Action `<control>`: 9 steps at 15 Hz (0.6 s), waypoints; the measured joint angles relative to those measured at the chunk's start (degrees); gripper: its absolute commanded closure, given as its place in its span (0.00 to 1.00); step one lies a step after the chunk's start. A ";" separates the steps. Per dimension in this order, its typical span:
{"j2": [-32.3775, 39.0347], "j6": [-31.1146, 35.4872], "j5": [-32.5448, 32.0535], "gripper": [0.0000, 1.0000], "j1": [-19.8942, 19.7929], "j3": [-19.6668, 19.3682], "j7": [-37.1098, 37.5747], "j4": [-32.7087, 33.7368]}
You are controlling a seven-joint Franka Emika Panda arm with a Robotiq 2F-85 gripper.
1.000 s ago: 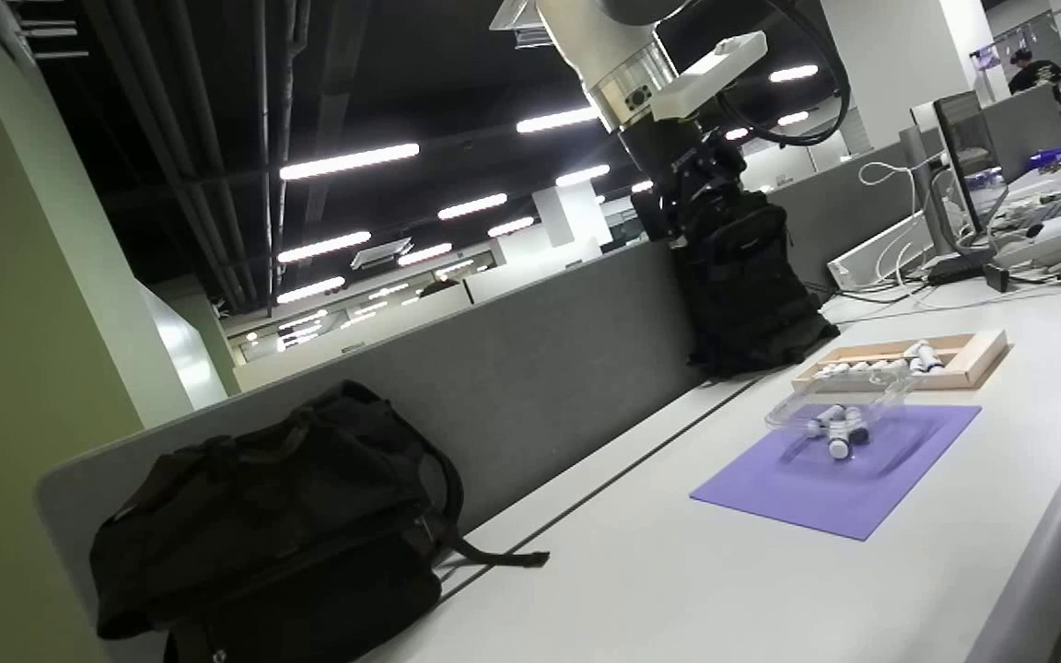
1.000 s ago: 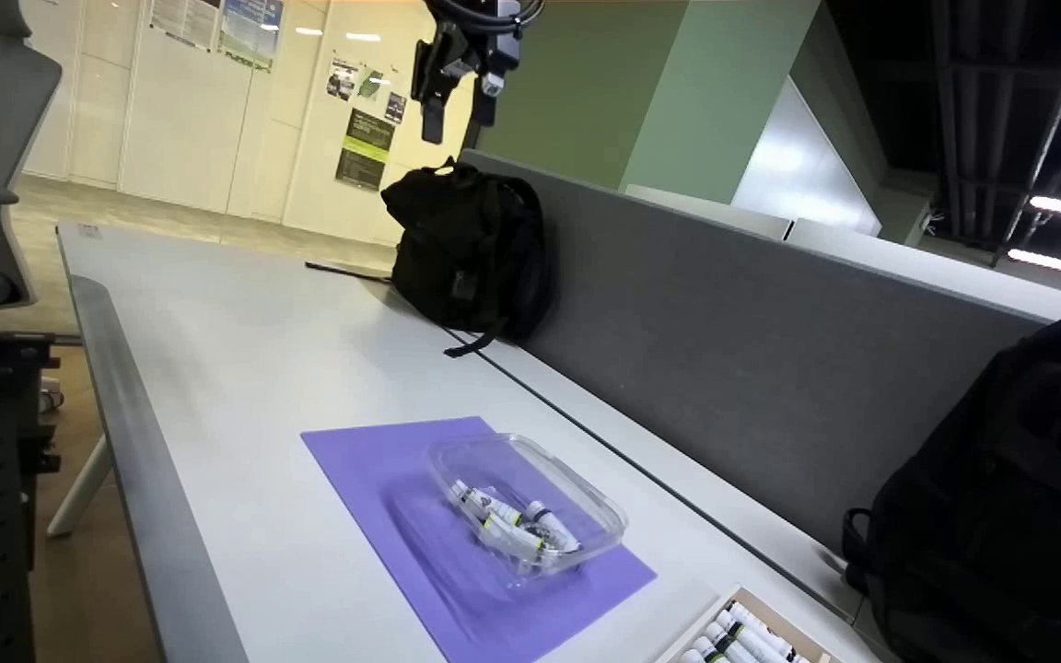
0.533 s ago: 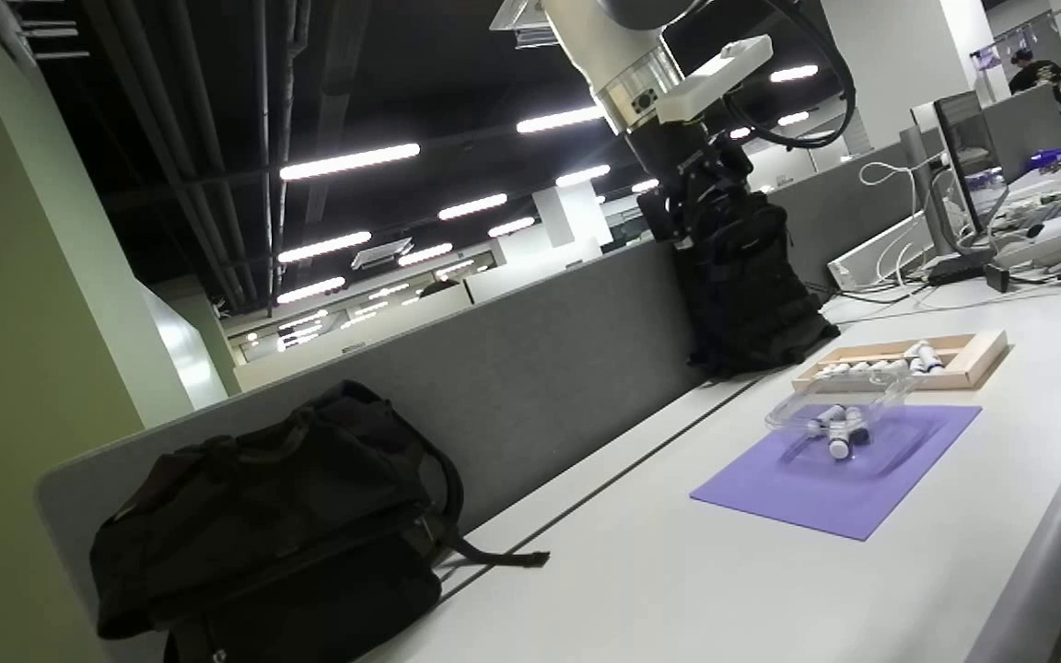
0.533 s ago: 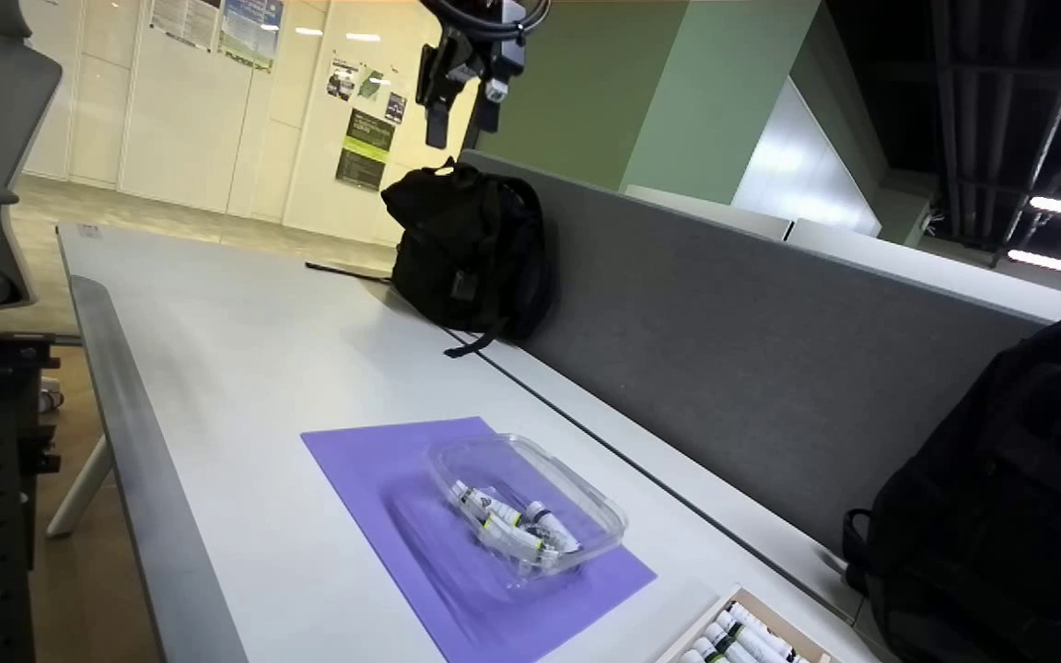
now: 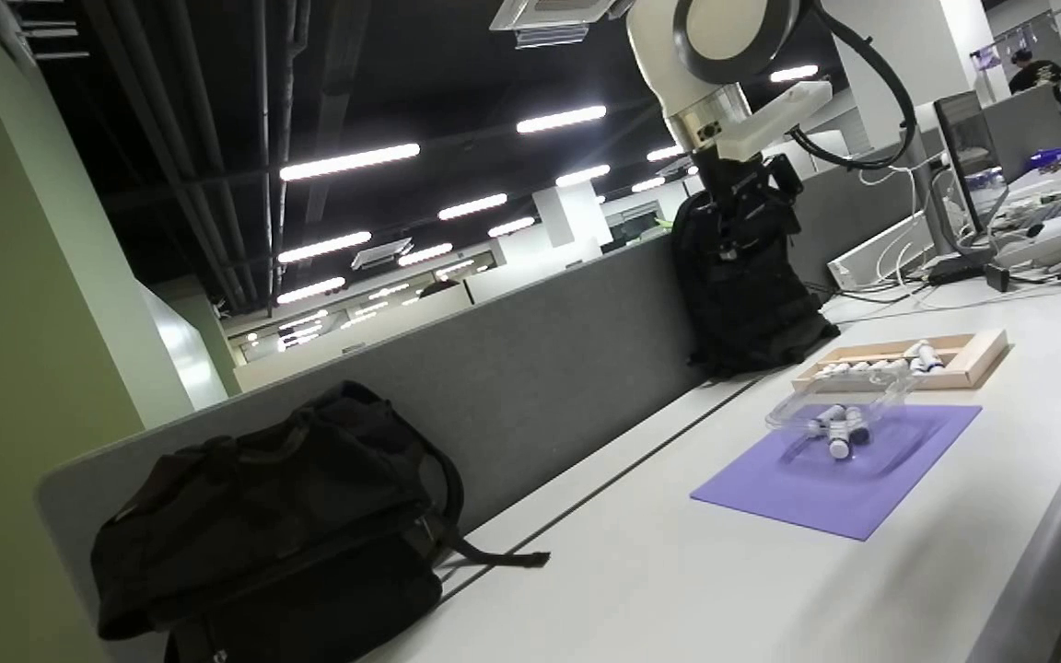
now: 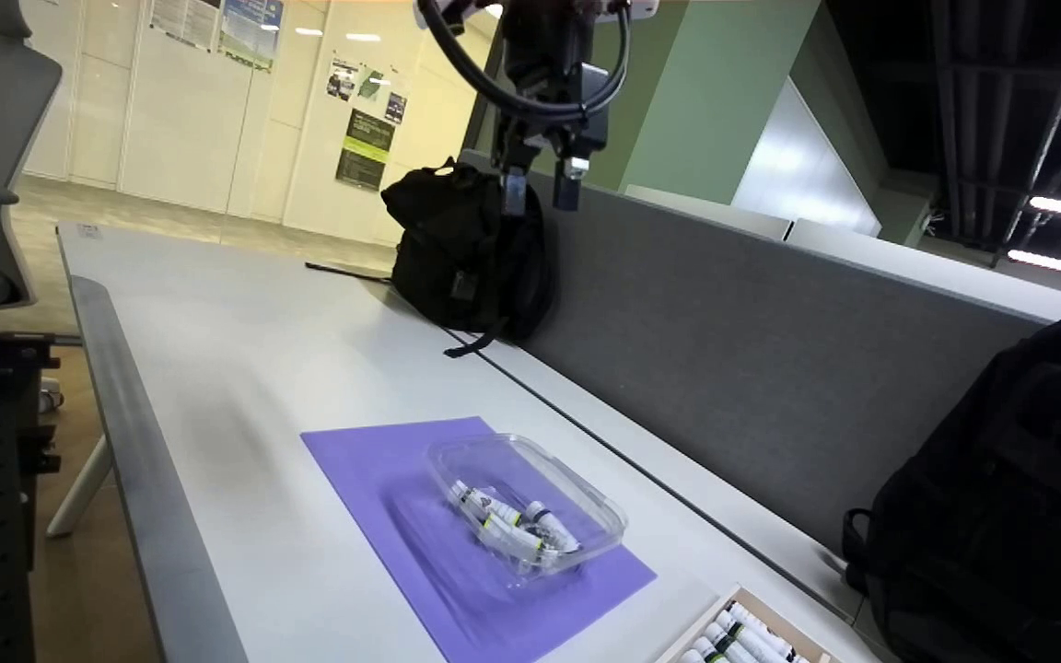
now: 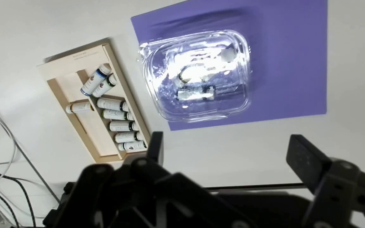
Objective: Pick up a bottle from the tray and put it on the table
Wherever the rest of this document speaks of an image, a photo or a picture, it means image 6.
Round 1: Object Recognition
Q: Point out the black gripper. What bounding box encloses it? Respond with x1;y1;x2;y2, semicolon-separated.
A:
488;54;614;224

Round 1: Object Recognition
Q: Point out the clear plastic tray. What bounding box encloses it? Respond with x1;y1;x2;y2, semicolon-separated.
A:
420;432;630;590

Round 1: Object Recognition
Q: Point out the white table leg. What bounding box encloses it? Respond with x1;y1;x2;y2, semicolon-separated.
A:
45;435;119;545

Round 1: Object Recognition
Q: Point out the grey partition panel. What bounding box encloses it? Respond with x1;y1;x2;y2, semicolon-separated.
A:
526;169;1061;558

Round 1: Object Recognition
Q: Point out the black backpack with loose strap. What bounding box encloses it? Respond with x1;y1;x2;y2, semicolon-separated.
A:
375;155;552;359

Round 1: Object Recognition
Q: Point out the small white bottle black cap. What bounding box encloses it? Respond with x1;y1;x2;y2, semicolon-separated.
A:
724;599;805;655
470;513;561;570
520;492;585;554
443;475;506;520
700;617;763;663

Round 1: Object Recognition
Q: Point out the large wall poster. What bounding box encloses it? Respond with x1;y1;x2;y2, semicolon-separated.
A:
142;0;226;54
214;0;287;73

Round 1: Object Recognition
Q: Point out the wooden bottle box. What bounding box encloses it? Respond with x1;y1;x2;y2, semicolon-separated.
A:
653;586;842;663

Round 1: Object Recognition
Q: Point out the large black backpack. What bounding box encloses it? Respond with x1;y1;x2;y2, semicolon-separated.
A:
841;294;1061;663

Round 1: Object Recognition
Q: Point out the purple mat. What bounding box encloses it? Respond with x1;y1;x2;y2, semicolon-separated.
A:
298;411;658;663

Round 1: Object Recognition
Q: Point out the green black wall poster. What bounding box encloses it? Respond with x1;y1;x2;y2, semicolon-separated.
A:
330;105;399;195

